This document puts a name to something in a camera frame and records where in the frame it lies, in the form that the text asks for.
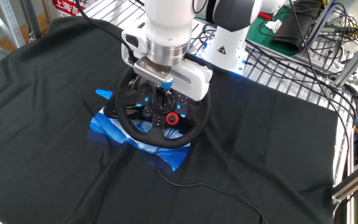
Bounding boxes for black coiled cable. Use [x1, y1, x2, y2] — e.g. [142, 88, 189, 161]
[194, 22, 219, 50]

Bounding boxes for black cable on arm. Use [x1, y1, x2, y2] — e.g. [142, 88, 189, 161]
[75, 0, 139, 65]

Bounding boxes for perforated grey steel post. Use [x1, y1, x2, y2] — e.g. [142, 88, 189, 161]
[0, 0, 27, 49]

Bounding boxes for aluminium frame rail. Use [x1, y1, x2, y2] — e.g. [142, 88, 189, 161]
[331, 160, 358, 205]

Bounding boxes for white crumpled paper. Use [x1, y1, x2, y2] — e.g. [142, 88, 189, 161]
[265, 19, 283, 34]

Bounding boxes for tangled black cables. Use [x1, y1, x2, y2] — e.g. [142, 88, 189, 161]
[244, 0, 358, 187]

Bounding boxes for green cutting mat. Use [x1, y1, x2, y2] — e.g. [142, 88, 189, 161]
[246, 5, 307, 57]

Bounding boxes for dark metal post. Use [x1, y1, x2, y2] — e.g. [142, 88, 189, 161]
[22, 0, 43, 40]

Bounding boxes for red tool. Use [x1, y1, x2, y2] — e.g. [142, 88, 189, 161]
[257, 11, 275, 21]

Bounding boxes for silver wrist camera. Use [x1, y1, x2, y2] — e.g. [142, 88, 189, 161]
[133, 57, 175, 91]

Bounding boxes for grey aluminium upright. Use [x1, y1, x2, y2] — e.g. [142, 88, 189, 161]
[301, 0, 340, 55]

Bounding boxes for red white printed sign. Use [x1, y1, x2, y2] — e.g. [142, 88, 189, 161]
[52, 0, 88, 18]

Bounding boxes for slanted aluminium frame beam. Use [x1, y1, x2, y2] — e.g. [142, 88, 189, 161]
[333, 29, 358, 90]

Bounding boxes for black rectangular frame device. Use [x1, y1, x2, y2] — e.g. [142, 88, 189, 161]
[103, 90, 127, 119]

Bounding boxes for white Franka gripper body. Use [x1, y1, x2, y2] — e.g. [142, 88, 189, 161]
[121, 22, 214, 102]

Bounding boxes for black rolled sheet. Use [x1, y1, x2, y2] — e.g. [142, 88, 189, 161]
[270, 1, 319, 57]

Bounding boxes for black table cloth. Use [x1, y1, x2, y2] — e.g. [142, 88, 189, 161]
[0, 15, 341, 224]

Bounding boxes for black Logitech wheel base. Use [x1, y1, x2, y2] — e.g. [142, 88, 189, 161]
[178, 98, 205, 133]

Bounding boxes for blue mountain print mat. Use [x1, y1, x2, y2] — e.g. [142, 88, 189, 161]
[86, 88, 191, 172]

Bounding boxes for black USB cable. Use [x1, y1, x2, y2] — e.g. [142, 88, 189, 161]
[153, 151, 269, 224]

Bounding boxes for black racing steering wheel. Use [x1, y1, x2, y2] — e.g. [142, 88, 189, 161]
[114, 66, 212, 149]

